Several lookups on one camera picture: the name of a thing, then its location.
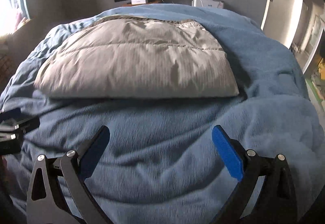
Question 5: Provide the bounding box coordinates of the wooden nightstand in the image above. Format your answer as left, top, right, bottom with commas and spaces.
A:
121, 0, 163, 7

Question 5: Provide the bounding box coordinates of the small white box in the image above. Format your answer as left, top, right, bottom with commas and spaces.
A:
131, 0, 148, 5

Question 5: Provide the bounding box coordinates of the white bedroom door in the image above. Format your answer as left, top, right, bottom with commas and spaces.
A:
261, 0, 303, 48

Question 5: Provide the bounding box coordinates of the grid pattern basket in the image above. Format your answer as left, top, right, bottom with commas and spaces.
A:
0, 54, 15, 85

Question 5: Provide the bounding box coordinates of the blue fleece bed blanket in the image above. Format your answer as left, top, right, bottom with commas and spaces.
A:
1, 4, 324, 223

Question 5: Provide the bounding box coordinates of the cream hooded puffer jacket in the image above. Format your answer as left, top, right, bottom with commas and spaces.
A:
34, 15, 239, 99

